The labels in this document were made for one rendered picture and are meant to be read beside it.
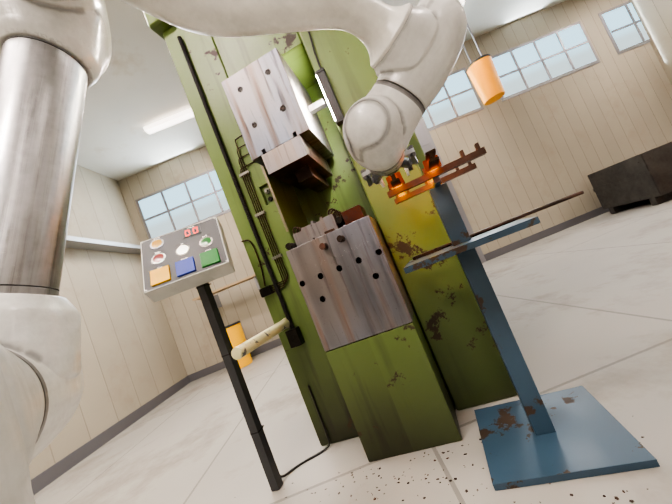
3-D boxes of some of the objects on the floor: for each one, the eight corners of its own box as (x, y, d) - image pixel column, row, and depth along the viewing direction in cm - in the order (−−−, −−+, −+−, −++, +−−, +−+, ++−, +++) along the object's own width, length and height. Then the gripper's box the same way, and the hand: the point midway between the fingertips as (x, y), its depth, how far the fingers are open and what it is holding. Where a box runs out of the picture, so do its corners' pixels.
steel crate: (649, 197, 494) (630, 157, 499) (727, 178, 394) (702, 129, 399) (602, 217, 494) (583, 177, 499) (668, 202, 394) (643, 152, 399)
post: (279, 490, 129) (191, 252, 136) (271, 492, 130) (184, 255, 137) (283, 483, 133) (197, 251, 140) (275, 485, 134) (190, 255, 141)
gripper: (350, 191, 70) (368, 202, 92) (434, 150, 64) (432, 173, 87) (337, 161, 70) (358, 180, 93) (420, 118, 65) (421, 149, 87)
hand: (393, 174), depth 87 cm, fingers open, 7 cm apart
